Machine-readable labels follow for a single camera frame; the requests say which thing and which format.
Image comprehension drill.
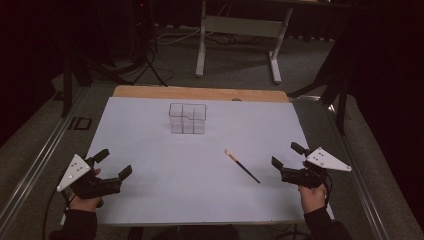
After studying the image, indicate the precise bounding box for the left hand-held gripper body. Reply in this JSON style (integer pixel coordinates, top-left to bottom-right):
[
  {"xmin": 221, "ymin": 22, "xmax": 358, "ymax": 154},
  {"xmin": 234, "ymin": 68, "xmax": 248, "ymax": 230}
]
[{"xmin": 56, "ymin": 153, "xmax": 123, "ymax": 200}]

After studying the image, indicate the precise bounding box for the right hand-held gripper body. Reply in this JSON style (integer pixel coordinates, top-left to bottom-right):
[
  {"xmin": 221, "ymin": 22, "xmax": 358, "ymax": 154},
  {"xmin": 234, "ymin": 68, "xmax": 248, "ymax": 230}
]
[{"xmin": 280, "ymin": 146, "xmax": 353, "ymax": 190}]

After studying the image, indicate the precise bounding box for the black-handled makeup brush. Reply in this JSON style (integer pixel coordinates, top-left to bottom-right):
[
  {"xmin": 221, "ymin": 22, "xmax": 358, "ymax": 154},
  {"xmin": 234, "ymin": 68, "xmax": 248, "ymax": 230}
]
[{"xmin": 224, "ymin": 149, "xmax": 262, "ymax": 185}]

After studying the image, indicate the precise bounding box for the clear acrylic organizer box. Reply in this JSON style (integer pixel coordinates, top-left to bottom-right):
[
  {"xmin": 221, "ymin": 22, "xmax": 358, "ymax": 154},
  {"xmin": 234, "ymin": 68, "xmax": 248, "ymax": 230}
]
[{"xmin": 168, "ymin": 102, "xmax": 208, "ymax": 136}]

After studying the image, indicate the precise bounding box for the person's left hand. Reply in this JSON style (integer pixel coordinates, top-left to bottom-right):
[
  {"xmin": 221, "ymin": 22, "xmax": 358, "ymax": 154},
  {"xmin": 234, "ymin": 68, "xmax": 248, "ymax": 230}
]
[{"xmin": 68, "ymin": 168, "xmax": 103, "ymax": 213}]

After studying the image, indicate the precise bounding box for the person's right hand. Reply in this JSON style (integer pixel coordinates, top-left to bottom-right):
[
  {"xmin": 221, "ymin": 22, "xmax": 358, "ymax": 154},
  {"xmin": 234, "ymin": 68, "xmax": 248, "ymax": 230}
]
[{"xmin": 298, "ymin": 183, "xmax": 330, "ymax": 215}]

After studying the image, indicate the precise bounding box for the white table mat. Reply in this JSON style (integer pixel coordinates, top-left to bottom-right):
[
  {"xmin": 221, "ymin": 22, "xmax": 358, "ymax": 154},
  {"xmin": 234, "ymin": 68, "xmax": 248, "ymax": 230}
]
[{"xmin": 60, "ymin": 96, "xmax": 335, "ymax": 227}]

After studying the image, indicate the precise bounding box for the black metal stand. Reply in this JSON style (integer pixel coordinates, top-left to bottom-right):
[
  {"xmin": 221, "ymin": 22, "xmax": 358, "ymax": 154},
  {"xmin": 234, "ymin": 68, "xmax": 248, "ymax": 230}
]
[{"xmin": 287, "ymin": 63, "xmax": 352, "ymax": 136}]

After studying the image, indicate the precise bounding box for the black tripod stand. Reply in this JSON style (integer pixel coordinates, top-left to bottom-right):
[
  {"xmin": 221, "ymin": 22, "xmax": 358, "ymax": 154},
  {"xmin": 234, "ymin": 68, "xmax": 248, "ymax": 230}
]
[{"xmin": 60, "ymin": 0, "xmax": 169, "ymax": 118}]

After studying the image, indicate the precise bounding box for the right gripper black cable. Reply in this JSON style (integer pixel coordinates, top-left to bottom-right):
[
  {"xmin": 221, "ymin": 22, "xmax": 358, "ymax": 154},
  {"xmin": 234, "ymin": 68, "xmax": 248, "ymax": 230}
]
[{"xmin": 323, "ymin": 174, "xmax": 334, "ymax": 205}]

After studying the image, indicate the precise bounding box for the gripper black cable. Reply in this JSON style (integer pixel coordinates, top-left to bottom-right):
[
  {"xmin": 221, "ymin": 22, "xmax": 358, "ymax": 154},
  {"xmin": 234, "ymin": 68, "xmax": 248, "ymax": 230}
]
[
  {"xmin": 41, "ymin": 189, "xmax": 72, "ymax": 240},
  {"xmin": 323, "ymin": 174, "xmax": 334, "ymax": 205}
]

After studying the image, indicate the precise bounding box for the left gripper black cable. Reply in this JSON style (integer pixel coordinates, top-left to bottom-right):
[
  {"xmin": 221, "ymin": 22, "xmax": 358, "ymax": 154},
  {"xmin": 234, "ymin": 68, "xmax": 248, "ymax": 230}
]
[{"xmin": 41, "ymin": 189, "xmax": 72, "ymax": 240}]

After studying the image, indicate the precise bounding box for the metal floor rail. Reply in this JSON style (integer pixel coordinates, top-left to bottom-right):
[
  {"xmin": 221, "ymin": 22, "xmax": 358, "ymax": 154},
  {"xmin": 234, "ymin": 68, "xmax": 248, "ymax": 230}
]
[
  {"xmin": 0, "ymin": 85, "xmax": 90, "ymax": 232},
  {"xmin": 323, "ymin": 103, "xmax": 392, "ymax": 240}
]

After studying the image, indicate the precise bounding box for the white metal table frame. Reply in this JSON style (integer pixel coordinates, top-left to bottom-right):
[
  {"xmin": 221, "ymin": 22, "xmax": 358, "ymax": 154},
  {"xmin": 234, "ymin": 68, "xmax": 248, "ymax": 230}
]
[{"xmin": 195, "ymin": 0, "xmax": 295, "ymax": 85}]

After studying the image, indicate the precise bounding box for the white floor cable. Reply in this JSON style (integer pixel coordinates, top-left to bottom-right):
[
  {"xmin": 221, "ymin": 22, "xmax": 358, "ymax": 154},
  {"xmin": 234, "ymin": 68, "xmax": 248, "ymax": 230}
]
[{"xmin": 155, "ymin": 27, "xmax": 216, "ymax": 46}]

